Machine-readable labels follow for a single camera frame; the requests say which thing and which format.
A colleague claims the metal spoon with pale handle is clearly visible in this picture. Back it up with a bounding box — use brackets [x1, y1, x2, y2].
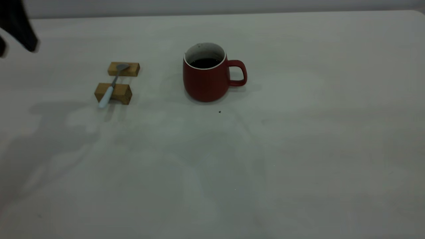
[99, 63, 130, 110]

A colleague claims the red ceramic mug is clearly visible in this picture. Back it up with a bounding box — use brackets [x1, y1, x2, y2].
[183, 42, 248, 103]

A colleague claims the flat wooden block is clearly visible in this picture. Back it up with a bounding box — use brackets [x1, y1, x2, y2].
[108, 62, 140, 77]

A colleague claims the notched wooden block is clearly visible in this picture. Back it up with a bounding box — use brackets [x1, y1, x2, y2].
[94, 83, 133, 106]

